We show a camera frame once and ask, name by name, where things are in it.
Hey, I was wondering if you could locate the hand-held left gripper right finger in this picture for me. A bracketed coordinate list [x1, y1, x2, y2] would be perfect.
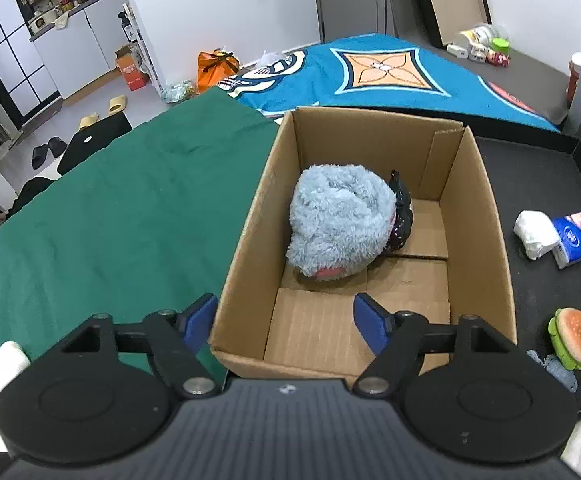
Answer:
[353, 292, 519, 397]

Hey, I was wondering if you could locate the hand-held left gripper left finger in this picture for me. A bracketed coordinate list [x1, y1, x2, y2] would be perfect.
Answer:
[60, 293, 220, 399]

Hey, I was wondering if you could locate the blue tissue pack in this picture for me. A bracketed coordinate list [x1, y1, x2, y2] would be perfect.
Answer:
[551, 212, 581, 270]

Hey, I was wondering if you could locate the black tray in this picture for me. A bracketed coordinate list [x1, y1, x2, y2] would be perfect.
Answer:
[295, 105, 581, 416]

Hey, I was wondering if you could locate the hamburger plush toy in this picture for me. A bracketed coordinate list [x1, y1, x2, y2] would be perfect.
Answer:
[548, 307, 581, 371]

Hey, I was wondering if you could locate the black dotted cloth pouch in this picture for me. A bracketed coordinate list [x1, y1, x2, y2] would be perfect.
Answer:
[388, 169, 415, 253]

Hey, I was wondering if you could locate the fluffy light blue plush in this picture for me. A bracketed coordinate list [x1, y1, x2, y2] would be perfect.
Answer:
[285, 164, 399, 281]

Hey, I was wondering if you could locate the cardboard box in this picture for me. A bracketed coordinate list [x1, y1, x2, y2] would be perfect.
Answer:
[209, 106, 517, 386]

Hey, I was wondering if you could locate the light blue knitted piece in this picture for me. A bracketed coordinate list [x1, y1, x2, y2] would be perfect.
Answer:
[527, 350, 579, 393]

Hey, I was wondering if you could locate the green cloth sheet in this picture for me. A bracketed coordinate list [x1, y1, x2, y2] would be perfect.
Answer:
[0, 87, 281, 378]

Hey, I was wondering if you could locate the grey mattress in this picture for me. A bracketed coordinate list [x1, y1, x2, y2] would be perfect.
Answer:
[395, 35, 579, 128]

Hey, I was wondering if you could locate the black stool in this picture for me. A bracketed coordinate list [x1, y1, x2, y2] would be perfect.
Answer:
[58, 110, 132, 177]

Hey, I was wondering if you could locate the dark cloth pile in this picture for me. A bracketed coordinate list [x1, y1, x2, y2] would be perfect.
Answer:
[10, 176, 61, 213]

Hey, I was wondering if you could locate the pale green plastic bag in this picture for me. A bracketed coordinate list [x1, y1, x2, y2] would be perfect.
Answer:
[161, 80, 196, 105]

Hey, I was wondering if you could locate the white plastic jar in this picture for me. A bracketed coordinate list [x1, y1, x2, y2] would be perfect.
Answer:
[461, 24, 509, 51]

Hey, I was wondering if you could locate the orange gift bag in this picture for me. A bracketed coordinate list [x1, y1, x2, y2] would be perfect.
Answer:
[197, 50, 241, 93]

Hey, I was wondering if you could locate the blue printed blanket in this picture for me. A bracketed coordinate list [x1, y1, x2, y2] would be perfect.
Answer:
[218, 32, 561, 133]

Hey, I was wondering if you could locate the orange cardboard carton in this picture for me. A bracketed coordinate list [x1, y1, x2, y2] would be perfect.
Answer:
[115, 45, 150, 92]

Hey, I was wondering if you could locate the white narrow rack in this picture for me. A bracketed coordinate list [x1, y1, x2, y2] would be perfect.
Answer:
[120, 2, 164, 93]

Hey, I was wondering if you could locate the white kitchen cabinet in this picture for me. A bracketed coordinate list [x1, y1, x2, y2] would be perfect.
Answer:
[30, 0, 144, 101]

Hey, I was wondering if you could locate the black framed sliding door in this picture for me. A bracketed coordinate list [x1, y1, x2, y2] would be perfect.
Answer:
[0, 0, 64, 131]

